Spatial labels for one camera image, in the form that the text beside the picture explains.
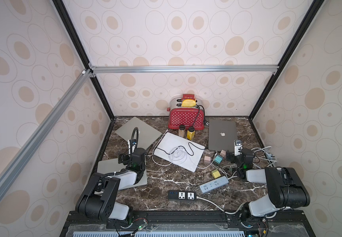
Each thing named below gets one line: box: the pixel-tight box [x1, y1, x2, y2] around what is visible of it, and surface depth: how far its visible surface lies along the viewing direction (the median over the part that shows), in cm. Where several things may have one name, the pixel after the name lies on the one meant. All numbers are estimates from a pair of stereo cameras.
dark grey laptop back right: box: [208, 119, 238, 153], surface depth 111 cm
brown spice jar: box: [178, 124, 186, 138], surface depth 105 cm
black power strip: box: [167, 190, 197, 202], surface depth 81 cm
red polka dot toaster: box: [167, 93, 205, 130], surface depth 105 cm
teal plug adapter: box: [213, 154, 224, 164], surface depth 96 cm
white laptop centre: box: [153, 132, 206, 173], surface depth 99 cm
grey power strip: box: [199, 175, 229, 194], surface depth 85 cm
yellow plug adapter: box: [211, 168, 221, 179], surface depth 89 cm
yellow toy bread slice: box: [181, 98, 197, 108], surface depth 105 cm
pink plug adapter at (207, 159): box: [203, 156, 212, 163], surface depth 96 cm
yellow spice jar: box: [186, 126, 196, 141], surface depth 103 cm
